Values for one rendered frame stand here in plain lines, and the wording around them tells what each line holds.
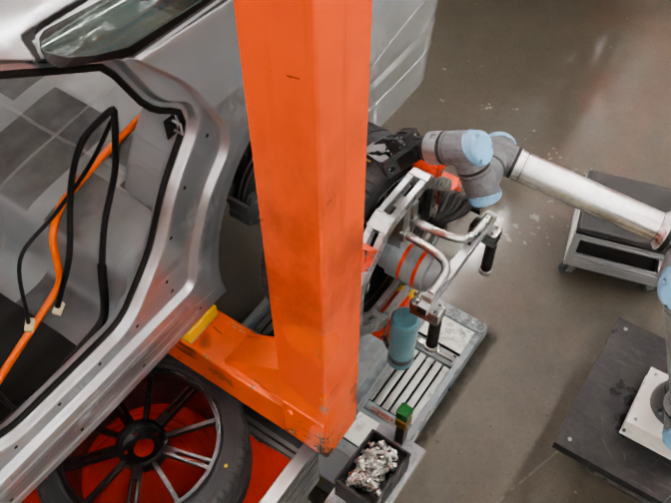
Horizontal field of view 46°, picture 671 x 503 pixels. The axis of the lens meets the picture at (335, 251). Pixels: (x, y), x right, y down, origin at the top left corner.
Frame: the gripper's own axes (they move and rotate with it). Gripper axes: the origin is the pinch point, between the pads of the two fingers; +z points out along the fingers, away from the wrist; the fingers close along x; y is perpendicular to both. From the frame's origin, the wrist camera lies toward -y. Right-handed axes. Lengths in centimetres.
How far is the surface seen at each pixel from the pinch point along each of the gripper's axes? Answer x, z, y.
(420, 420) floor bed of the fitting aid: -115, 23, -3
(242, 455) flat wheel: -67, 33, -66
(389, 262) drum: -35.2, 2.4, -6.2
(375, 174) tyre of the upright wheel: -4.4, -4.1, -4.4
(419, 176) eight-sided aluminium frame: -12.6, -8.7, 7.4
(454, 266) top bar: -35.6, -19.7, -4.3
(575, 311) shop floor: -129, 0, 81
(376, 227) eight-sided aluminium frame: -15.2, -6.7, -14.3
